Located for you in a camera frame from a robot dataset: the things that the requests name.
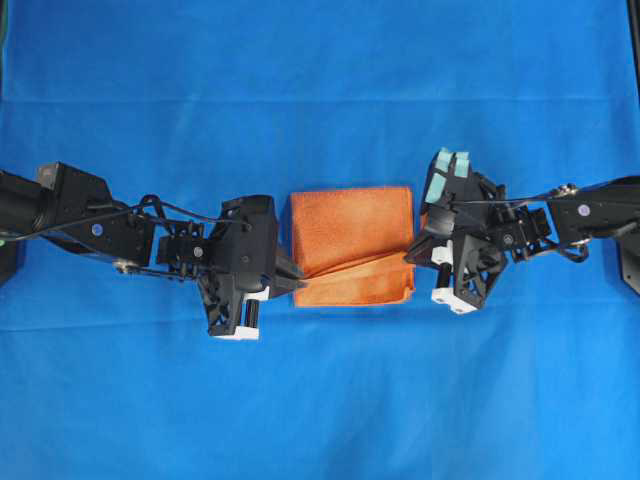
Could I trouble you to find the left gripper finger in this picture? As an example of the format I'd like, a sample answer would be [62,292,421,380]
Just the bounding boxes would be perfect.
[268,277,307,299]
[275,243,303,280]

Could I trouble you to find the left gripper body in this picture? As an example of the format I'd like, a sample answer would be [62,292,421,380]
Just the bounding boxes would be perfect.
[197,195,278,339]

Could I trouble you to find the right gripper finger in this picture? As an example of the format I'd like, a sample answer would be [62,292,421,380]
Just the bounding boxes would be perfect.
[404,230,453,265]

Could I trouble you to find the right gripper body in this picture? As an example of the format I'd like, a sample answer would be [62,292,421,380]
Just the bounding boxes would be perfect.
[424,204,506,315]

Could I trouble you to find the orange towel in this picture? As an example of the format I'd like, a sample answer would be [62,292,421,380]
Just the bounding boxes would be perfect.
[290,186,415,308]

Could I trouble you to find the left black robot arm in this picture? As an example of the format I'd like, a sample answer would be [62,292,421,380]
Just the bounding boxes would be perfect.
[1,162,306,340]

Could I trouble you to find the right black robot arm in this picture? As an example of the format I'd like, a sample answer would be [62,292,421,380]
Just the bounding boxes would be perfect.
[404,173,639,314]

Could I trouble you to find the blue table cloth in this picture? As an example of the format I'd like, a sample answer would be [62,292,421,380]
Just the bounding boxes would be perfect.
[1,1,639,479]

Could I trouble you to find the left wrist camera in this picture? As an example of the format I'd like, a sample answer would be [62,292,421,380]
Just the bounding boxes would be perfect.
[213,195,278,277]

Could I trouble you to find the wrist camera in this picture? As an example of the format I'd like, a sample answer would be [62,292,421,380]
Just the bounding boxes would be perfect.
[420,148,499,229]
[213,195,278,277]

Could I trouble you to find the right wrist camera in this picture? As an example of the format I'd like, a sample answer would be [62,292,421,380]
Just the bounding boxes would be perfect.
[420,148,499,229]

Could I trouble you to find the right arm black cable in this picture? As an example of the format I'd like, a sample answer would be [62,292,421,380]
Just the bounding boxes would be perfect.
[452,184,594,261]

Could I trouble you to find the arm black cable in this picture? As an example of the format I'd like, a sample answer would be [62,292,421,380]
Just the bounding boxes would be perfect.
[452,184,594,261]
[29,193,251,236]

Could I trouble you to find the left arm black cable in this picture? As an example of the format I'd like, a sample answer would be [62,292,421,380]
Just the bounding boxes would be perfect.
[29,193,251,236]

